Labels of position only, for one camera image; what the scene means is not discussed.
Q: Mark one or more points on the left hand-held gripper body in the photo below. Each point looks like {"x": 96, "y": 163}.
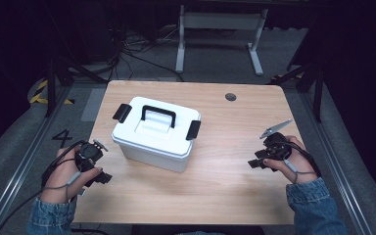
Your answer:
{"x": 88, "y": 155}

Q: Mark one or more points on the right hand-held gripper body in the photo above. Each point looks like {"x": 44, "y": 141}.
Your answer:
{"x": 276, "y": 147}

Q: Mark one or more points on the white plastic storage box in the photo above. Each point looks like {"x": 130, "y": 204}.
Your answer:
{"x": 153, "y": 160}

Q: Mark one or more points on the person's left hand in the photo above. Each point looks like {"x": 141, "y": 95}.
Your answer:
{"x": 62, "y": 176}

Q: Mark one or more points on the person's right hand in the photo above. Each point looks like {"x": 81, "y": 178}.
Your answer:
{"x": 302, "y": 163}

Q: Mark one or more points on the grey round table grommet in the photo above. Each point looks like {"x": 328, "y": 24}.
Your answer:
{"x": 230, "y": 97}

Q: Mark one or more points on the black metal stand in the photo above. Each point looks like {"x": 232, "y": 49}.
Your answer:
{"x": 318, "y": 94}
{"x": 50, "y": 88}

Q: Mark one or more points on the yellow black hazard tape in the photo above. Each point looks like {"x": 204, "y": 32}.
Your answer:
{"x": 36, "y": 97}

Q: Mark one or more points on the grey metal floor rail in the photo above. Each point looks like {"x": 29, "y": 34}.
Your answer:
{"x": 336, "y": 156}
{"x": 23, "y": 166}

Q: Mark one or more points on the white metal desk frame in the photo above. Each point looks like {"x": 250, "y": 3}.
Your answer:
{"x": 222, "y": 21}

